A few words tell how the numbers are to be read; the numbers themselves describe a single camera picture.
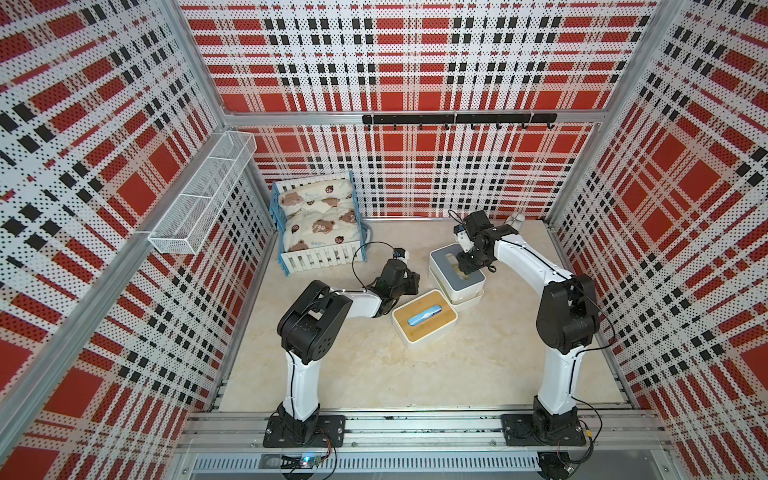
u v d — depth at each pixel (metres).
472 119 0.90
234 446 0.72
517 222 1.05
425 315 0.90
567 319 0.52
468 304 0.91
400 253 0.89
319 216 1.12
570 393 0.60
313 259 1.03
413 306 0.91
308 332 0.52
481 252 0.73
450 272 0.92
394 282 0.78
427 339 0.84
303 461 0.69
